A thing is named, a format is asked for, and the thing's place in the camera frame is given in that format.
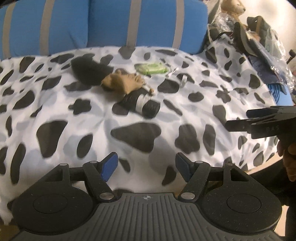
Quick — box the brown plush toy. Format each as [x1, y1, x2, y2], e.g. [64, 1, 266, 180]
[221, 0, 246, 16]

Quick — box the blue striped cushion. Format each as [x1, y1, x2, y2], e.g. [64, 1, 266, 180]
[1, 1, 90, 59]
[87, 0, 208, 54]

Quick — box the left blue striped cushion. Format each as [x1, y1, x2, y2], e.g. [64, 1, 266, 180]
[1, 1, 90, 59]

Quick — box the clutter pile with plastic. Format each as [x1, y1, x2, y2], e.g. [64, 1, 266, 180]
[207, 0, 296, 105]

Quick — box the tan drawstring pouch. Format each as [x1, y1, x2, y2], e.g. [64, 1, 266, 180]
[101, 70, 154, 95]

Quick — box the green wet wipes pack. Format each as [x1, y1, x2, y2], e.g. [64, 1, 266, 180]
[134, 63, 168, 75]

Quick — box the right blue striped cushion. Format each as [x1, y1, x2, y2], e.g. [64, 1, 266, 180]
[87, 0, 208, 54]

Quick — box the black foam sponge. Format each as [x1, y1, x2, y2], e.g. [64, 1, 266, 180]
[71, 56, 114, 86]

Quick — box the black roll with white band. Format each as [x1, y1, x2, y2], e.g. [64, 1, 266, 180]
[119, 88, 161, 119]

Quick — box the cow print blanket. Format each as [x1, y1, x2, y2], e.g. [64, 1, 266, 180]
[1, 36, 278, 225]

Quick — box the white cable adapter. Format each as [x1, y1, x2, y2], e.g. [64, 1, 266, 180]
[166, 67, 188, 88]

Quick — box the right hand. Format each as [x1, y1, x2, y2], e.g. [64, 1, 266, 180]
[277, 141, 296, 182]

